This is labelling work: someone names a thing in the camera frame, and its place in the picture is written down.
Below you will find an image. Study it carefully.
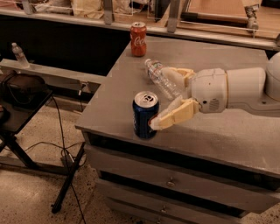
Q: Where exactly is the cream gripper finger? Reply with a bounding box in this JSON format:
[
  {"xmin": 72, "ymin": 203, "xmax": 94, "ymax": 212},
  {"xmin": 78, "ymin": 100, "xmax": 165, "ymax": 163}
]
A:
[
  {"xmin": 149, "ymin": 97, "xmax": 200, "ymax": 130},
  {"xmin": 162, "ymin": 67, "xmax": 195, "ymax": 88}
]

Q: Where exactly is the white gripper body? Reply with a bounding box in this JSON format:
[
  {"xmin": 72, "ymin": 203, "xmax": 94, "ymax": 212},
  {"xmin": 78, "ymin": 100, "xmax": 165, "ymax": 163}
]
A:
[{"xmin": 191, "ymin": 68, "xmax": 227, "ymax": 114}]

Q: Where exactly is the blue pepsi can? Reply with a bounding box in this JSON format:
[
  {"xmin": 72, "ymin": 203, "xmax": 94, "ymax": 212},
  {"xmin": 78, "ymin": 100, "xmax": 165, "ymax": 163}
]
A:
[{"xmin": 132, "ymin": 91, "xmax": 159, "ymax": 139}]

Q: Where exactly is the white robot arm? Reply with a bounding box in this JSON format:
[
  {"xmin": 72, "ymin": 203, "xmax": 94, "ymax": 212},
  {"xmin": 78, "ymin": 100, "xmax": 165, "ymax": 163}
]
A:
[{"xmin": 145, "ymin": 52, "xmax": 280, "ymax": 130}]

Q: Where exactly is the red coke can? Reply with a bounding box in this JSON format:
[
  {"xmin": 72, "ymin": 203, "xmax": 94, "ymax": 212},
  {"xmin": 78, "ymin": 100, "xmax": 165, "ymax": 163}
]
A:
[{"xmin": 130, "ymin": 22, "xmax": 147, "ymax": 57}]

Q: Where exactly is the clear plastic water bottle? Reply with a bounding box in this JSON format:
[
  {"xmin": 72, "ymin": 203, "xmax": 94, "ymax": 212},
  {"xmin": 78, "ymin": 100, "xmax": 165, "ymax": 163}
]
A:
[{"xmin": 144, "ymin": 59, "xmax": 181, "ymax": 101}]

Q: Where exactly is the grey drawer cabinet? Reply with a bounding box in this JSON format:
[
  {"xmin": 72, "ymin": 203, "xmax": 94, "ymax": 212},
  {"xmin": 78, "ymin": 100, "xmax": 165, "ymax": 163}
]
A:
[{"xmin": 76, "ymin": 37, "xmax": 280, "ymax": 224}]

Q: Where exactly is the top drawer metal knob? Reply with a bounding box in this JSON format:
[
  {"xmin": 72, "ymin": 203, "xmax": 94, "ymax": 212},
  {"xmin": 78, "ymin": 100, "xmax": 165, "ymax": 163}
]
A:
[{"xmin": 166, "ymin": 177, "xmax": 176, "ymax": 187}]

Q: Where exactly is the dark bag on side table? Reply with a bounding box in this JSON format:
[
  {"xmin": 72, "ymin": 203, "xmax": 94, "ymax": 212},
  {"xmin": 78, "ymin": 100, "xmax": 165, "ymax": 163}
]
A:
[{"xmin": 0, "ymin": 71, "xmax": 48, "ymax": 106}]

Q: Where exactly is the small bottle on ledge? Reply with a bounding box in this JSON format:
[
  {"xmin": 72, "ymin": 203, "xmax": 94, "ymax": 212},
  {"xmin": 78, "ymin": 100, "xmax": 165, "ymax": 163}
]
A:
[{"xmin": 11, "ymin": 43, "xmax": 30, "ymax": 68}]

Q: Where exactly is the grey metal ledge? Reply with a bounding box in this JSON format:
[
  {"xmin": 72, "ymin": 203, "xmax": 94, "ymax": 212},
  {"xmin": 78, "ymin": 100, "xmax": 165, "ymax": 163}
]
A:
[{"xmin": 0, "ymin": 59, "xmax": 106, "ymax": 93}]

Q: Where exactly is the black cable on floor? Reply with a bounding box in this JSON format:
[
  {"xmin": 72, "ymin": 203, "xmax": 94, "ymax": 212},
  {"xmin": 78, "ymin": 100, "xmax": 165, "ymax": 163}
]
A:
[{"xmin": 23, "ymin": 95, "xmax": 88, "ymax": 224}]

